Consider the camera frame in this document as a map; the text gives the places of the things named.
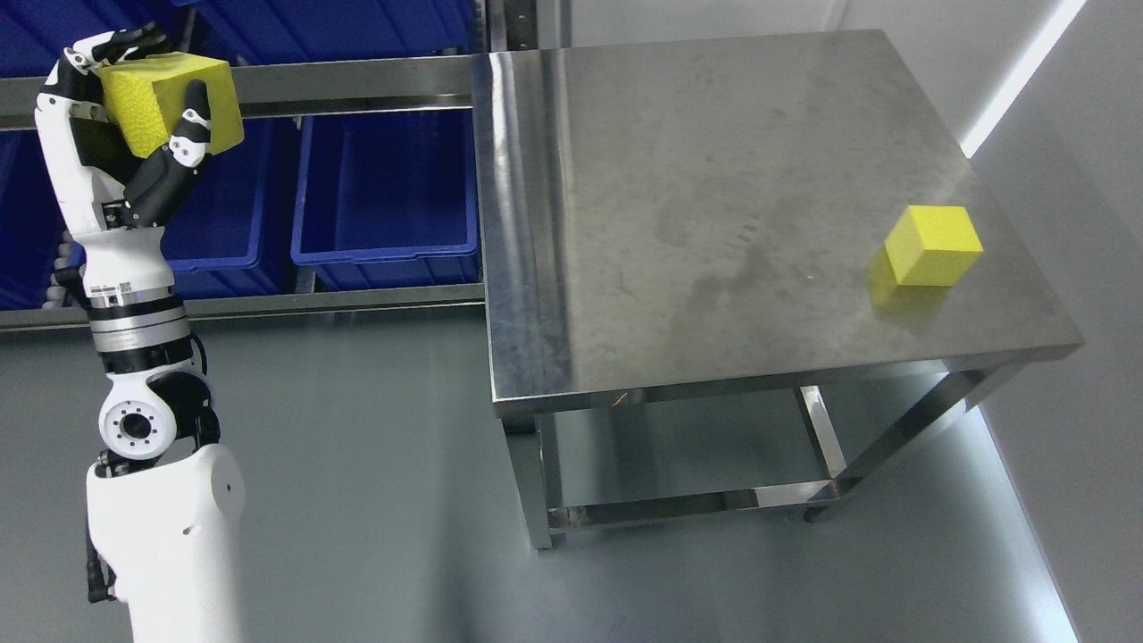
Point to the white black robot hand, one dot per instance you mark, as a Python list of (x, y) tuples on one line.
[(114, 204)]

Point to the yellow foam block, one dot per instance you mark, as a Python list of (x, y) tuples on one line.
[(932, 246), (146, 99)]

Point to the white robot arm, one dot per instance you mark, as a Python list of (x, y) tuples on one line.
[(164, 497)]

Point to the blue bin upper shelf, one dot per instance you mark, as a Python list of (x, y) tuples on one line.
[(275, 32)]

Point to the metal shelf rack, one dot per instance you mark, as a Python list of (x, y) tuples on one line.
[(411, 85)]

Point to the blue bin lower left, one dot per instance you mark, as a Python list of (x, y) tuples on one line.
[(232, 236)]

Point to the blue bin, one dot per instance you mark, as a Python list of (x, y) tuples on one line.
[(232, 236), (34, 33), (387, 200)]

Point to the blue bin upper far left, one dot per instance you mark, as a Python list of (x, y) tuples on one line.
[(34, 33)]

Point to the blue bin lower right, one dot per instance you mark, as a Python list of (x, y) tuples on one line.
[(387, 200)]

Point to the stainless steel table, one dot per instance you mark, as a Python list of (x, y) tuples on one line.
[(687, 219)]

